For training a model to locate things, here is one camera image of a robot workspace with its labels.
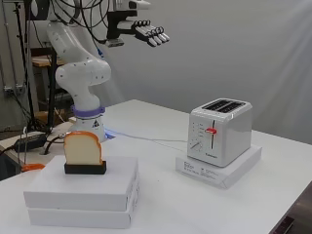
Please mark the wooden table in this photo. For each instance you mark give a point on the wooden table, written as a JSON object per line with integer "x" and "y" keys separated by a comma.
{"x": 42, "y": 61}

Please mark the white backdrop sheet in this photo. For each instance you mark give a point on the white backdrop sheet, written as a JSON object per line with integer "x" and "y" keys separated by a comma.
{"x": 211, "y": 58}

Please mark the black power adapter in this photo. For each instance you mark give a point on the black power adapter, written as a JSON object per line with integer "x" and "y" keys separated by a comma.
{"x": 31, "y": 142}

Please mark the black block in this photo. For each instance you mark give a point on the black block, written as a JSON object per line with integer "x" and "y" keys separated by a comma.
{"x": 85, "y": 169}

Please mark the grey wall outlet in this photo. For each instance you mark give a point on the grey wall outlet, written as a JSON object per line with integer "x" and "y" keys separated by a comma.
{"x": 14, "y": 90}

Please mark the orange clamp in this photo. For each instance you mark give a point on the orange clamp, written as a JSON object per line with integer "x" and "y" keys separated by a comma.
{"x": 32, "y": 167}

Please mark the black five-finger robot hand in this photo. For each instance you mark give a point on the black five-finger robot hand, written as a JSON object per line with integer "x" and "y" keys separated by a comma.
{"x": 122, "y": 24}

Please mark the white flat box with print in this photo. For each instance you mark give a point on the white flat box with print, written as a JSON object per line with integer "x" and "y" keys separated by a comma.
{"x": 224, "y": 177}

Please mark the white seven-joint robot arm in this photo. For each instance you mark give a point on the white seven-joint robot arm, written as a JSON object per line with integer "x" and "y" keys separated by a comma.
{"x": 83, "y": 73}

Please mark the white flat box stand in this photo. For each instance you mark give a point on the white flat box stand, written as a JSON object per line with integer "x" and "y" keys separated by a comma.
{"x": 81, "y": 188}
{"x": 78, "y": 218}

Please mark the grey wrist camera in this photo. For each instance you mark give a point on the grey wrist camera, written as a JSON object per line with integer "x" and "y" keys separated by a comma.
{"x": 114, "y": 43}

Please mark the toast bread slice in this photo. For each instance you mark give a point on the toast bread slice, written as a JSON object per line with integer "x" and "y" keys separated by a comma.
{"x": 83, "y": 149}

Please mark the black tripod stand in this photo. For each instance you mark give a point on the black tripod stand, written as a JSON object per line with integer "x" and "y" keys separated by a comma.
{"x": 30, "y": 81}

